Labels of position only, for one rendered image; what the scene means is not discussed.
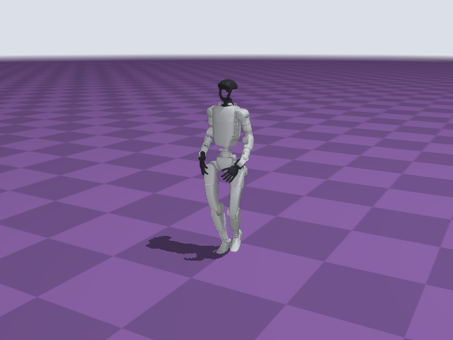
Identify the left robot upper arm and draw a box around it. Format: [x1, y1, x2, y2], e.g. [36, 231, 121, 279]
[235, 108, 253, 144]

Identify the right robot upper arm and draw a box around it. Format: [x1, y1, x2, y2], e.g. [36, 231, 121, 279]
[207, 106, 215, 138]

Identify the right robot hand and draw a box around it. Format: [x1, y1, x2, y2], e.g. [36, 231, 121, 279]
[198, 151, 208, 175]

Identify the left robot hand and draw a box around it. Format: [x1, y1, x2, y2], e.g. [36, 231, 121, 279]
[221, 159, 242, 183]

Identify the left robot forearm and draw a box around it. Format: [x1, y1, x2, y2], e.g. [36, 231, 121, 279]
[237, 136, 254, 167]

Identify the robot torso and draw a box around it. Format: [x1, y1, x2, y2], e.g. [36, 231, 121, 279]
[212, 102, 241, 172]

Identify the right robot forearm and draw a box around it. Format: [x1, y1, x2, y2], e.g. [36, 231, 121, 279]
[198, 133, 213, 157]

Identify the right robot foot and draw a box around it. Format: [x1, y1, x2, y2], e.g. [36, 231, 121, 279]
[216, 238, 231, 254]

